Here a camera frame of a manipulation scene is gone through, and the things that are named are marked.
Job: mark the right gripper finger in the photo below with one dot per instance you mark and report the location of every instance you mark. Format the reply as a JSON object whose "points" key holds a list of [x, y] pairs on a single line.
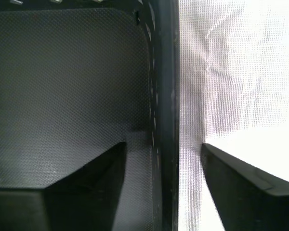
{"points": [[255, 207], [62, 207]]}

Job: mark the black perforated plastic basket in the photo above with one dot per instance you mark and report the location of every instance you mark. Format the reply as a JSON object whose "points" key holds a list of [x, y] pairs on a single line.
{"points": [[62, 84]]}

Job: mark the grey woven table cover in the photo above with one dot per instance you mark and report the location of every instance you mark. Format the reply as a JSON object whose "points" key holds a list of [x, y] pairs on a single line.
{"points": [[231, 72]]}

